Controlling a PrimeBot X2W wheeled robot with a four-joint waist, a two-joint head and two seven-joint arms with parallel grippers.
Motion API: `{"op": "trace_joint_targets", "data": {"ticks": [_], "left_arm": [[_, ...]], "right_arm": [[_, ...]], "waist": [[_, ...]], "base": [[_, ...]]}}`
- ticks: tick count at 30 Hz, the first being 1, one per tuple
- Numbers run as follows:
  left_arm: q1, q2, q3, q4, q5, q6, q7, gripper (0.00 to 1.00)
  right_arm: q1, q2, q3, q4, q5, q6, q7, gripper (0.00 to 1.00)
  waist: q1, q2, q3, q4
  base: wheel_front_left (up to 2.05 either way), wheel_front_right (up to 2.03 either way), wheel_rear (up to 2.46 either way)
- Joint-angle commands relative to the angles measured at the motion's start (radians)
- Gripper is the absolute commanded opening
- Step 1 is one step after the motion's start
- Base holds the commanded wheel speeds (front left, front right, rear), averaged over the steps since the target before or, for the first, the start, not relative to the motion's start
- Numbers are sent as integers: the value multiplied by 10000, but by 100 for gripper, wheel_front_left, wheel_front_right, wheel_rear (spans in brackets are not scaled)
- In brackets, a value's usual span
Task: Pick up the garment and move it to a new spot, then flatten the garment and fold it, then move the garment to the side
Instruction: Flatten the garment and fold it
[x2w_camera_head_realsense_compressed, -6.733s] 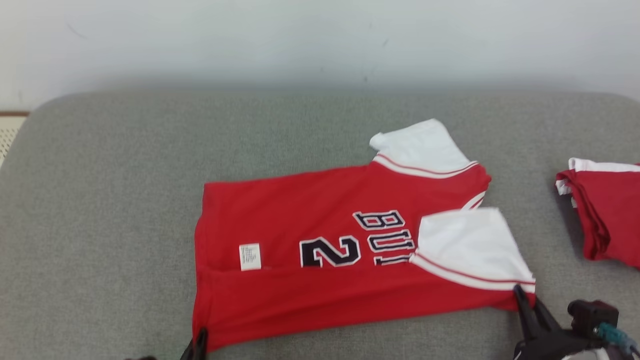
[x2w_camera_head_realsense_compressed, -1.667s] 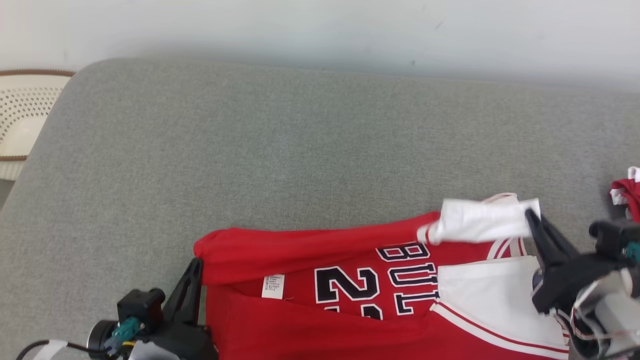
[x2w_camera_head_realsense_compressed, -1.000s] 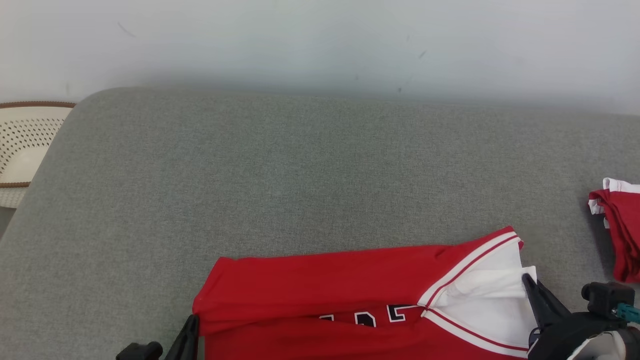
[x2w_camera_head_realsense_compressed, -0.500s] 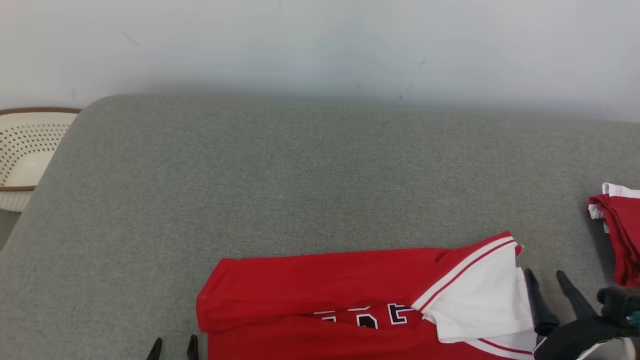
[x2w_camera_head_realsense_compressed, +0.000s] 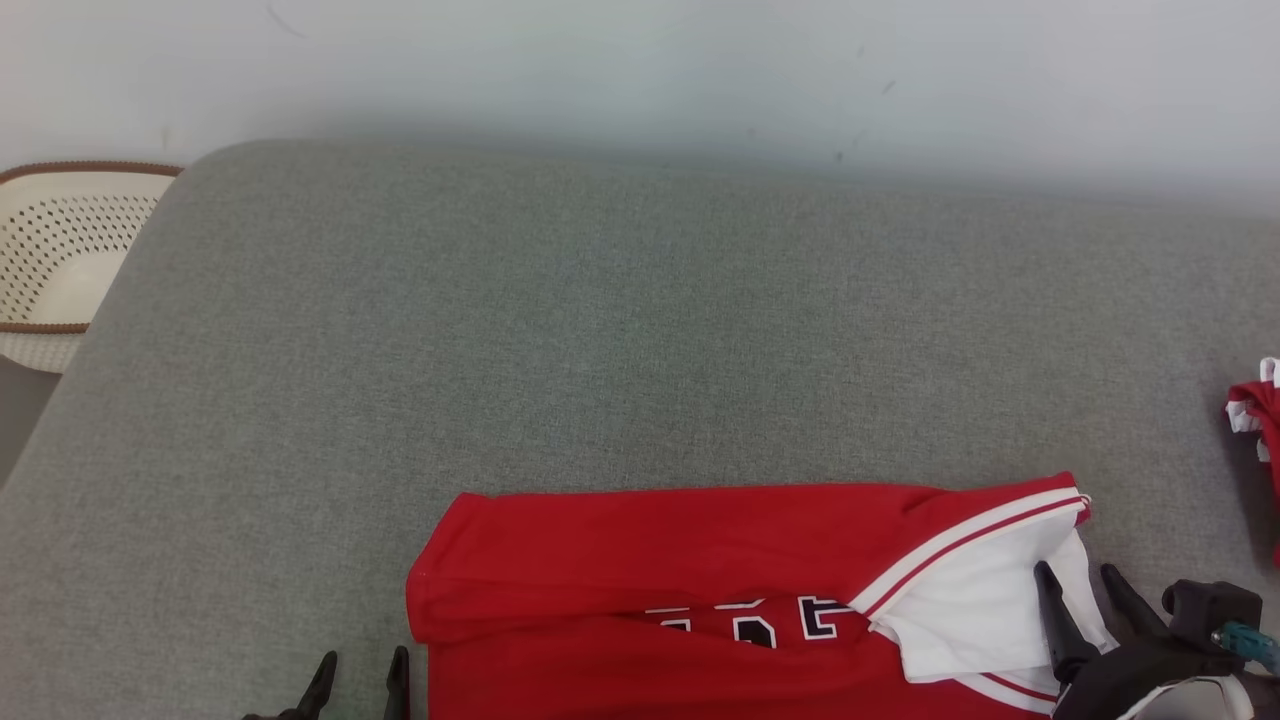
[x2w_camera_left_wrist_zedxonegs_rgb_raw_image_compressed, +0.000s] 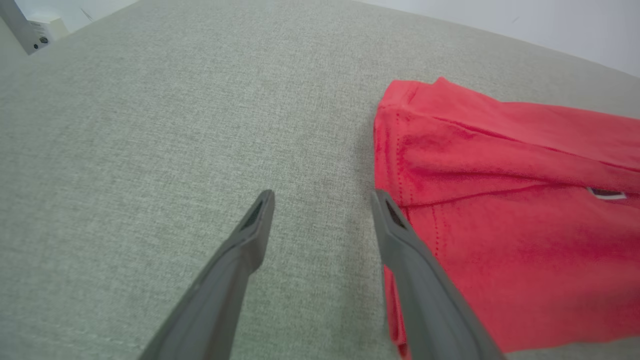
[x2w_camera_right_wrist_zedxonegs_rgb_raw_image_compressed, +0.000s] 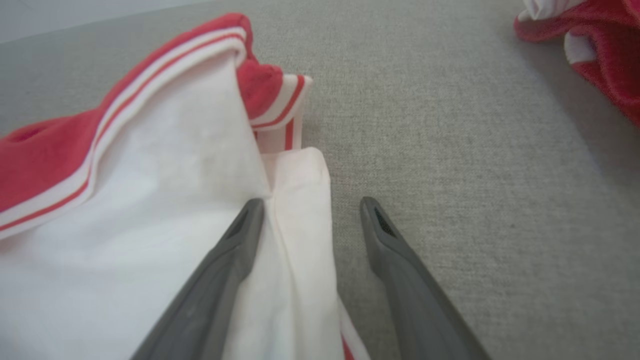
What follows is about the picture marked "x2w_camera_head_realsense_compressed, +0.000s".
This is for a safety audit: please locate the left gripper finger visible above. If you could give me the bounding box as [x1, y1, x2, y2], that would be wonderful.
[384, 645, 412, 720]
[296, 649, 339, 720]

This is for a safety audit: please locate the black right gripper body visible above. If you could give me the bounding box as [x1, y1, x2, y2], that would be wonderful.
[1052, 634, 1242, 720]

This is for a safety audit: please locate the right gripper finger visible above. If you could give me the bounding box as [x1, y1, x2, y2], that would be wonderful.
[1100, 563, 1170, 644]
[1033, 560, 1102, 687]

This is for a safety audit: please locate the red shorts white band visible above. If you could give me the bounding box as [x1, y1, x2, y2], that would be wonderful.
[1224, 356, 1280, 567]

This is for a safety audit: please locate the red white-sleeved jersey shirt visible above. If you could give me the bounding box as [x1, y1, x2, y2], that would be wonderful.
[405, 471, 1122, 720]

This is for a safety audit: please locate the grey fabric sofa cushion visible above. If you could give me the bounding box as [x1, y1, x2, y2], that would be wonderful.
[0, 138, 1280, 720]

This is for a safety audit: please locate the cream perforated laundry basket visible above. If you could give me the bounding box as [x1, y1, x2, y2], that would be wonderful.
[0, 160, 184, 375]

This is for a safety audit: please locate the teal right camera connector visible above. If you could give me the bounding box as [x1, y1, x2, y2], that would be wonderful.
[1211, 621, 1280, 674]

